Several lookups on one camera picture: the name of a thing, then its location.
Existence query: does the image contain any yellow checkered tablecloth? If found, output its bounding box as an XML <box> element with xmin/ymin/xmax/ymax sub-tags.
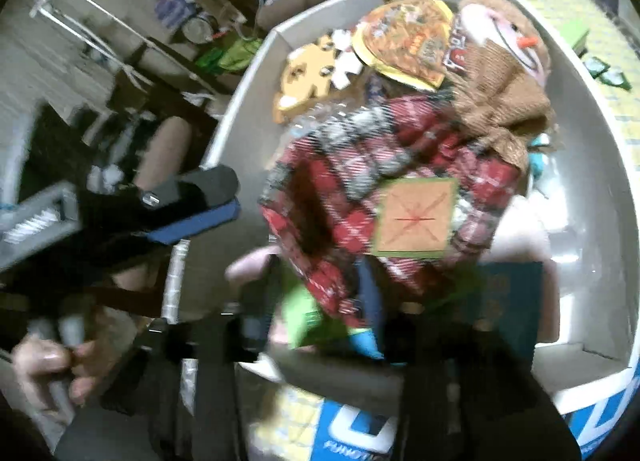
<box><xmin>525</xmin><ymin>0</ymin><xmax>639</xmax><ymax>163</ymax></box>

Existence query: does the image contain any person left hand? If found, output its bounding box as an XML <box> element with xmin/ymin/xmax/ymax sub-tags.
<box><xmin>12</xmin><ymin>307</ymin><xmax>151</xmax><ymax>413</ymax></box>

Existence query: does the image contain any white storage box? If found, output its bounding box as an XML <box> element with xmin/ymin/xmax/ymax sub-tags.
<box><xmin>182</xmin><ymin>0</ymin><xmax>639</xmax><ymax>413</ymax></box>

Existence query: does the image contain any blue uto box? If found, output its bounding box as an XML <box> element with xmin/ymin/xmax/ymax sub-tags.
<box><xmin>563</xmin><ymin>368</ymin><xmax>639</xmax><ymax>460</ymax></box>
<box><xmin>310</xmin><ymin>400</ymin><xmax>398</xmax><ymax>461</ymax></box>

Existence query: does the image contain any green packet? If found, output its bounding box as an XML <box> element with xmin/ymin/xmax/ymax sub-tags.
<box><xmin>280</xmin><ymin>285</ymin><xmax>348</xmax><ymax>348</ymax></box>

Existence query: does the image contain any orange tiger plush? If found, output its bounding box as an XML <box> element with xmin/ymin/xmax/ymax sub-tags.
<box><xmin>272</xmin><ymin>35</ymin><xmax>336</xmax><ymax>124</ymax></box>

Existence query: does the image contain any green tea sachet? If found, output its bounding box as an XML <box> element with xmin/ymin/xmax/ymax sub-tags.
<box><xmin>582</xmin><ymin>56</ymin><xmax>610</xmax><ymax>78</ymax></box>
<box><xmin>599</xmin><ymin>66</ymin><xmax>632</xmax><ymax>91</ymax></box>

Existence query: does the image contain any instant noodle bowl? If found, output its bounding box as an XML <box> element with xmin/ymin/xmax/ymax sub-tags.
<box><xmin>352</xmin><ymin>0</ymin><xmax>454</xmax><ymax>91</ymax></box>

